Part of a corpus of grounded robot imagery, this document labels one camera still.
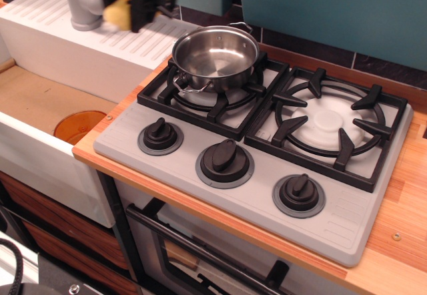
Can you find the black braided cable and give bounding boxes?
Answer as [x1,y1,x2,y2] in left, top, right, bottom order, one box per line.
[0,238,24,295]

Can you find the yellow stuffed duck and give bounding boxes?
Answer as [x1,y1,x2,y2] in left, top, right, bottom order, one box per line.
[103,0,173,31]

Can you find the orange plastic plate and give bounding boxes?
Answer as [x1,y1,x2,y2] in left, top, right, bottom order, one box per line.
[53,110,106,145]

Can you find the black right stove knob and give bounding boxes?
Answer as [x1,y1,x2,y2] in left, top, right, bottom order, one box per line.
[272,174,326,219]

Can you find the black left burner grate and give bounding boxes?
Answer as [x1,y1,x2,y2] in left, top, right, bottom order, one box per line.
[137,52,290,141]

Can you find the black burner grate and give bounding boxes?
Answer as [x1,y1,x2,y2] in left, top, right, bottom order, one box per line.
[244,67,413,193]
[137,52,290,141]

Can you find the black middle stove knob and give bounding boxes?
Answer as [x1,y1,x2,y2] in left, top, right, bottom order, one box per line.
[195,139,255,190]

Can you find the grey toy stove top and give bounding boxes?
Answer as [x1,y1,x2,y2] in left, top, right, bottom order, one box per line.
[93,53,413,266]

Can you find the grey toy faucet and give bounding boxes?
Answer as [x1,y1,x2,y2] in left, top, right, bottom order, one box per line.
[67,0,104,31]

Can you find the white toy sink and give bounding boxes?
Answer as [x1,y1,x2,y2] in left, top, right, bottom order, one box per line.
[1,0,194,228]

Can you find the stainless steel pan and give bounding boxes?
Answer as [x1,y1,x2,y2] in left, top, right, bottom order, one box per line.
[172,23,260,93]

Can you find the wooden drawer cabinet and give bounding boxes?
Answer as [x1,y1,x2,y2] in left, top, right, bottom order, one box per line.
[1,173,141,294]

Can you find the black right burner grate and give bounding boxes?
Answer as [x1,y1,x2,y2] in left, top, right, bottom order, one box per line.
[244,67,413,193]

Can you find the black stove knob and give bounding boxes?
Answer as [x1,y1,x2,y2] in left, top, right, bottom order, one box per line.
[137,117,184,156]
[195,139,255,190]
[272,174,326,219]

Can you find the black left stove knob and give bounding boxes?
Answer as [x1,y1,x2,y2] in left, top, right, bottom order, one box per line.
[137,117,184,156]

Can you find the oven door with black handle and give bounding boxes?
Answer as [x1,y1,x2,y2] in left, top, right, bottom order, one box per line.
[125,198,338,294]

